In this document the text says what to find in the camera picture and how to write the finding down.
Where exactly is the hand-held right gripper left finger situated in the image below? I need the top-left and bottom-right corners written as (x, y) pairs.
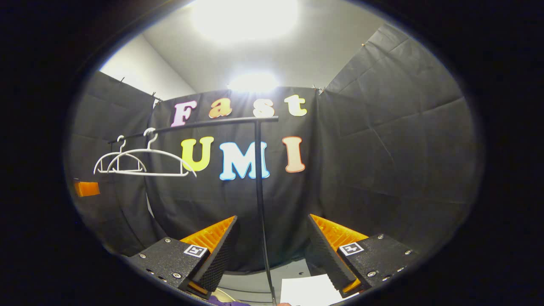
top-left (127, 215), bottom-right (238, 300)

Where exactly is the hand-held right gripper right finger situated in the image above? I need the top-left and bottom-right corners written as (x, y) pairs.
top-left (305, 214), bottom-right (421, 299)

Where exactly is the cream laundry hamper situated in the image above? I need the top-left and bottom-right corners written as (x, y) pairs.
top-left (204, 287), bottom-right (255, 306)

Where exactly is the purple knit cardigan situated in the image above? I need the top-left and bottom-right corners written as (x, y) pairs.
top-left (207, 296), bottom-right (252, 306)

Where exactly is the white plastic hanger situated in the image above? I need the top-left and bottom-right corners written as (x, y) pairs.
top-left (93, 135), bottom-right (147, 175)
top-left (105, 127), bottom-right (198, 178)

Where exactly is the black metal clothes rack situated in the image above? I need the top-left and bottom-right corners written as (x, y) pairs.
top-left (107, 116), bottom-right (280, 306)

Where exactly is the white box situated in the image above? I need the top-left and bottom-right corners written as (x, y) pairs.
top-left (280, 274), bottom-right (340, 306)

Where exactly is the black backdrop cloth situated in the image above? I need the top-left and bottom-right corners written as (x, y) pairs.
top-left (66, 23), bottom-right (483, 275)

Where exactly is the ceiling light panel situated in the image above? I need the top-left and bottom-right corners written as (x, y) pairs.
top-left (227, 72), bottom-right (280, 93)

